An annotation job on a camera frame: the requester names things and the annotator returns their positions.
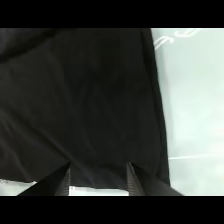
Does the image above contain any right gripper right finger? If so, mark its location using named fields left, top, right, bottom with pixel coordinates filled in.
left=126, top=161, right=184, bottom=197

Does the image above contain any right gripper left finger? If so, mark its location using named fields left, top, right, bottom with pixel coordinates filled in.
left=18, top=161, right=72, bottom=197

